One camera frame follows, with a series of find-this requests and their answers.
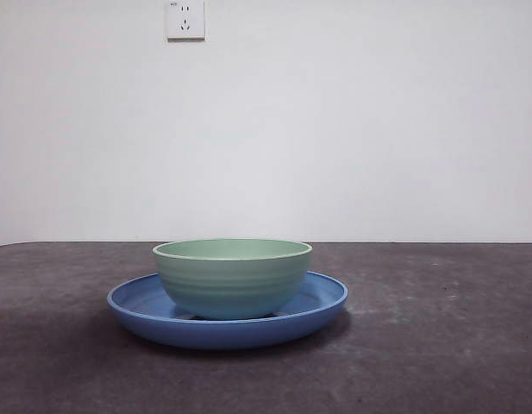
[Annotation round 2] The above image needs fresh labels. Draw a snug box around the green ribbed bowl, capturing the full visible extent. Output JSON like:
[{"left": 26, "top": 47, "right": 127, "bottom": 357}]
[{"left": 152, "top": 238, "right": 314, "bottom": 321}]

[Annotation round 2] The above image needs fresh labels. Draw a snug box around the blue round plate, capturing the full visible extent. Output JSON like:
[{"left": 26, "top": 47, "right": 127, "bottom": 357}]
[{"left": 106, "top": 270, "right": 349, "bottom": 350}]

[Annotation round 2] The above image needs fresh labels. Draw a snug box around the white wall socket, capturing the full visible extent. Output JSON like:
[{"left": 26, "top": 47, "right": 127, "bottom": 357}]
[{"left": 166, "top": 0, "right": 206, "bottom": 43}]

